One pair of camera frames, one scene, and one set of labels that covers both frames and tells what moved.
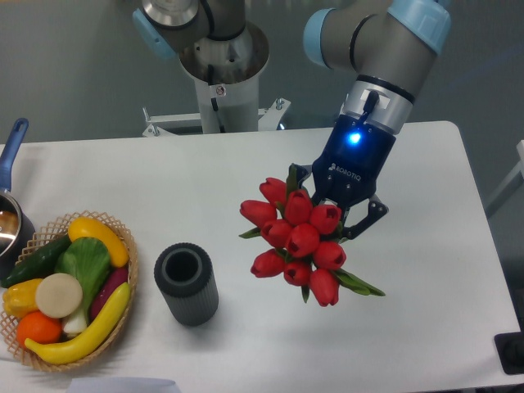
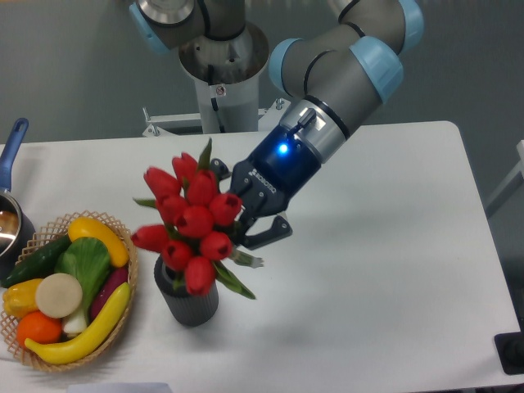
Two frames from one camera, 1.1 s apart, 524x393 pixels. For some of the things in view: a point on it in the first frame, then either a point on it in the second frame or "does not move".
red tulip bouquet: x=303 y=247 → x=194 y=226
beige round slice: x=58 y=295 does not move
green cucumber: x=38 y=263 does not move
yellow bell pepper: x=20 y=298 does not move
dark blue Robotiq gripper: x=349 y=167 → x=267 y=182
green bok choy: x=88 y=260 does not move
